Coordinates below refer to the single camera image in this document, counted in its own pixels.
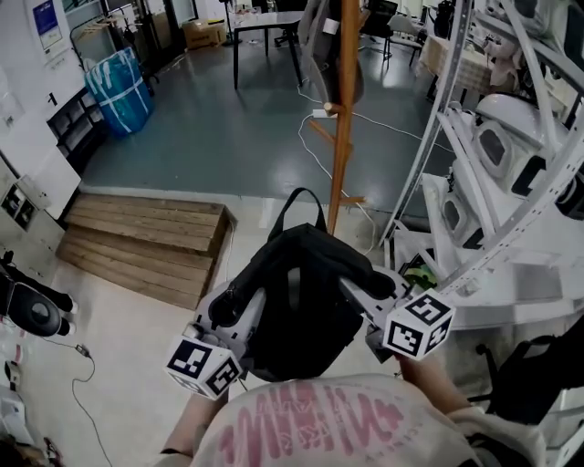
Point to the person's left forearm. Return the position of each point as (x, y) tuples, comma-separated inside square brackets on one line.
[(191, 424)]

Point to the green packet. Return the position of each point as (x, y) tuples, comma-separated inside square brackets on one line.
[(420, 277)]

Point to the grey coat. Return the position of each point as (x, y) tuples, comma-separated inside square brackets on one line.
[(321, 50)]

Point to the white robot shell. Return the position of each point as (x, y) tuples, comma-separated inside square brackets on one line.
[(502, 137)]

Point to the black round device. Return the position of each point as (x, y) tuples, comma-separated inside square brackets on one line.
[(34, 310)]

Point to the black table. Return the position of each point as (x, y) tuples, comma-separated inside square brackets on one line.
[(267, 22)]

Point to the black office chair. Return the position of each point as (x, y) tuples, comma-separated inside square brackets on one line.
[(534, 378)]

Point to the blue wall poster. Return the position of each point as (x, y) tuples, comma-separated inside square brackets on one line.
[(47, 23)]

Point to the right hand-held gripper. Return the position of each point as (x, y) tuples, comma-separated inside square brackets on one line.
[(417, 328)]

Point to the white chair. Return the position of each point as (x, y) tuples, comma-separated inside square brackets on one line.
[(405, 32)]

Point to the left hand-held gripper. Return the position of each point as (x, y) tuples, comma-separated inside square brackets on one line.
[(201, 362)]

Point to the wooden coat rack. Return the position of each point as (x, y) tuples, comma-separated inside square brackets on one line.
[(344, 114)]

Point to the checkered cloth table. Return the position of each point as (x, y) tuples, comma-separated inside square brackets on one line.
[(461, 64)]

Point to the white power strip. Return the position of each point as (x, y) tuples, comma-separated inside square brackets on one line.
[(324, 113)]

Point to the blue wrapped bundle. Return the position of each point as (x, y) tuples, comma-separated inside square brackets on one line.
[(121, 91)]

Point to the white metal shelf frame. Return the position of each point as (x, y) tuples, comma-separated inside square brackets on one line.
[(515, 214)]

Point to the wooden pallet steps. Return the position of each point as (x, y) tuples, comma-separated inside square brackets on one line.
[(146, 246)]

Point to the white wall socket box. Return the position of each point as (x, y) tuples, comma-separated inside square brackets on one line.
[(20, 203)]

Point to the black bag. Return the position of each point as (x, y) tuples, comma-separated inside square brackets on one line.
[(301, 296)]

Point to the cardboard box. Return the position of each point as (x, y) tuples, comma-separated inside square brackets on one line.
[(204, 34)]

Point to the black mesh chair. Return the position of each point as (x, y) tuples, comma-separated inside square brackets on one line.
[(378, 20)]

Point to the person's right forearm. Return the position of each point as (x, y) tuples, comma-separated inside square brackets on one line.
[(431, 383)]

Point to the black low shelf rack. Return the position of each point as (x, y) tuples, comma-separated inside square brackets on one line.
[(75, 123)]

